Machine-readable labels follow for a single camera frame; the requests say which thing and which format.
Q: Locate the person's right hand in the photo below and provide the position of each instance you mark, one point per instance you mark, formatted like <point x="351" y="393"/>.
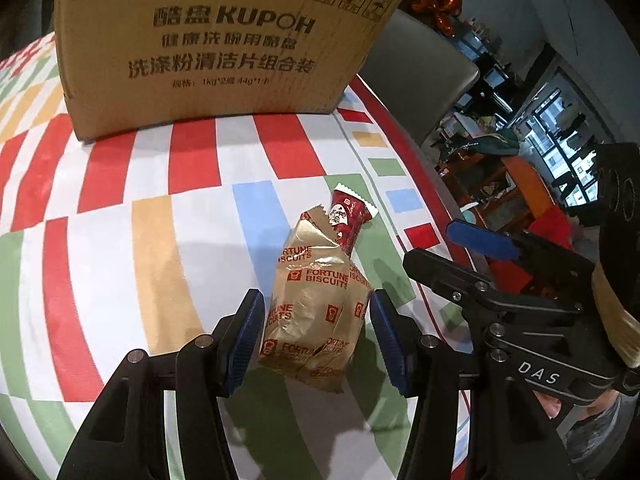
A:
<point x="547" y="405"/>

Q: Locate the orange chair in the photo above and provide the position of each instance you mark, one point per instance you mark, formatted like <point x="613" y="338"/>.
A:
<point x="525" y="185"/>

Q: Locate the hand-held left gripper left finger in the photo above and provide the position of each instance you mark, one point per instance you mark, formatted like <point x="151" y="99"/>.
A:
<point x="245" y="340"/>

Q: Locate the red cloth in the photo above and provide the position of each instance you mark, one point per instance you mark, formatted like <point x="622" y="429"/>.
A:
<point x="550" y="227"/>

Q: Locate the red balloon decoration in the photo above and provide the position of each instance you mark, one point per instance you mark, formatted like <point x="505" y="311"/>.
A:
<point x="440" y="7"/>

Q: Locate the gold biscuit packet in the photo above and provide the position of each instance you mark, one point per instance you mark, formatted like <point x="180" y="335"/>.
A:
<point x="312" y="305"/>

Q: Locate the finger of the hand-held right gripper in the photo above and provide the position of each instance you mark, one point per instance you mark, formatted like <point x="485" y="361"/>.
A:
<point x="480" y="240"/>
<point x="450" y="275"/>

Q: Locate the green cap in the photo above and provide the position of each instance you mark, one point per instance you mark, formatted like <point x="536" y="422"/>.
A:
<point x="492" y="141"/>

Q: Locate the grey chair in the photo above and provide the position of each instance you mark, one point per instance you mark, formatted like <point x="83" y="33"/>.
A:
<point x="425" y="75"/>

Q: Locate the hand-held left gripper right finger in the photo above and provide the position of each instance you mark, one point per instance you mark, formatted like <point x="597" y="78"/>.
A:
<point x="387" y="332"/>

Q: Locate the brown cardboard box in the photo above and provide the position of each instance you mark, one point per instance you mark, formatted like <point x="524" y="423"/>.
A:
<point x="215" y="50"/>

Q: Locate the dark red snack packet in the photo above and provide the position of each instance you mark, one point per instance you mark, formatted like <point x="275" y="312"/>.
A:
<point x="349" y="212"/>

